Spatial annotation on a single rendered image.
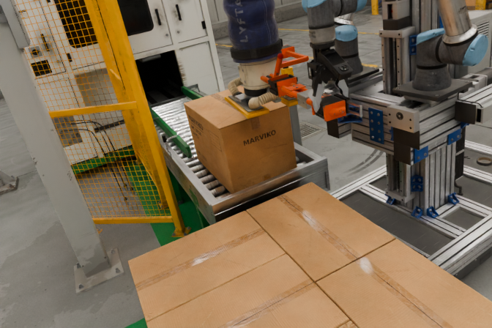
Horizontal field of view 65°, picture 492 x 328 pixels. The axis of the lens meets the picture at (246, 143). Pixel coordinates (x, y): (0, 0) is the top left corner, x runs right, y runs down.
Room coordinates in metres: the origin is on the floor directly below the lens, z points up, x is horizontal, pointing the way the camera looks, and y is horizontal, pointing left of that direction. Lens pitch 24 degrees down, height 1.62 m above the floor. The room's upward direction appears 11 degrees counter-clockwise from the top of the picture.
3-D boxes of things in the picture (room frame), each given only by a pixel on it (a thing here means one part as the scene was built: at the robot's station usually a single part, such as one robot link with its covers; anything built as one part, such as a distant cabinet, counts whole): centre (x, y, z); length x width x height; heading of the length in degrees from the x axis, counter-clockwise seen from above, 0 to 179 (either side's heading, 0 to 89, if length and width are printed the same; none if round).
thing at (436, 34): (1.54, -0.83, 1.20); 0.13 x 0.12 x 0.14; 24
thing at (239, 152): (2.12, 0.04, 0.75); 0.60 x 0.40 x 0.40; 21
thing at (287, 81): (1.48, -0.19, 1.19); 0.10 x 0.08 x 0.06; 105
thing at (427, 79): (1.55, -0.82, 1.09); 0.15 x 0.15 x 0.10
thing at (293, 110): (2.50, -0.35, 0.50); 0.07 x 0.07 x 1.00; 21
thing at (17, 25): (2.14, 1.03, 1.62); 0.20 x 0.05 x 0.30; 21
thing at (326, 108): (1.14, -0.28, 1.19); 0.08 x 0.07 x 0.05; 15
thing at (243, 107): (1.69, -0.03, 1.08); 0.34 x 0.10 x 0.05; 15
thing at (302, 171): (1.78, -0.09, 0.58); 0.70 x 0.03 x 0.06; 111
